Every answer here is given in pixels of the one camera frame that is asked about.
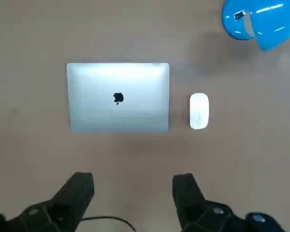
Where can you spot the blue desk lamp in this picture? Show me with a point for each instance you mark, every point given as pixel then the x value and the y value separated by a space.
pixel 268 21

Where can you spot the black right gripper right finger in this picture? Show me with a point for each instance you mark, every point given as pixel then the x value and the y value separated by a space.
pixel 195 207

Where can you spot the silver MacBook laptop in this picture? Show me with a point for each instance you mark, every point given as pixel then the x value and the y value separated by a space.
pixel 118 97

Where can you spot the white computer mouse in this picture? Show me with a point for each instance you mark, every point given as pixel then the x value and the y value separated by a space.
pixel 199 111

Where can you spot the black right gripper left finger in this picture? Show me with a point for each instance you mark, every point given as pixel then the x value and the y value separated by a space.
pixel 62 207

